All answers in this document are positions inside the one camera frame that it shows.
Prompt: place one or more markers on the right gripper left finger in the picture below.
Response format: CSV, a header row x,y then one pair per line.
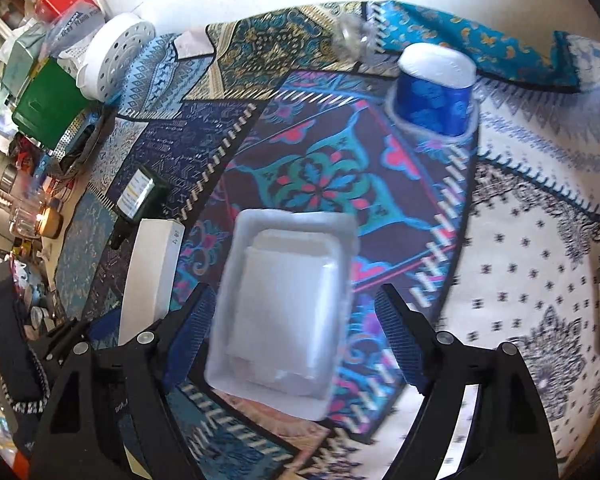
x,y
79,436

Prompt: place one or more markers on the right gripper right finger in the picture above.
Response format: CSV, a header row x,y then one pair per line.
x,y
481,416

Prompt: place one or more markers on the white plastic tray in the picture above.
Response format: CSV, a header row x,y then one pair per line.
x,y
283,308

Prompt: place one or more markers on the clear glass jar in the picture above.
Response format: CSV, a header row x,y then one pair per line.
x,y
354,39

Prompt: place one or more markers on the white rectangular box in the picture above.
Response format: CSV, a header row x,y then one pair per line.
x,y
148,284

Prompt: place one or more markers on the patchwork patterned tablecloth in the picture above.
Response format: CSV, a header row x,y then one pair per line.
x,y
494,235

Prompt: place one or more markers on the lit candle in jar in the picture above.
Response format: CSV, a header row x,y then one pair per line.
x,y
49,223

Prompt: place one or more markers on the dark green supplement bottle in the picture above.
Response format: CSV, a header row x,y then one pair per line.
x,y
142,197

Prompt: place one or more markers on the perforated metal steamer basket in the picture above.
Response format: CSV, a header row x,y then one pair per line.
x,y
78,142

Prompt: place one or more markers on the green plastic bin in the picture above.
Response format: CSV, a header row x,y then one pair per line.
x,y
49,105

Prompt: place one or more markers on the blue cup with white lid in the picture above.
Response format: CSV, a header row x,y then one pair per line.
x,y
433,90

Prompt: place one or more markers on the white perforated round container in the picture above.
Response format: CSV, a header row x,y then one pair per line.
x,y
109,55

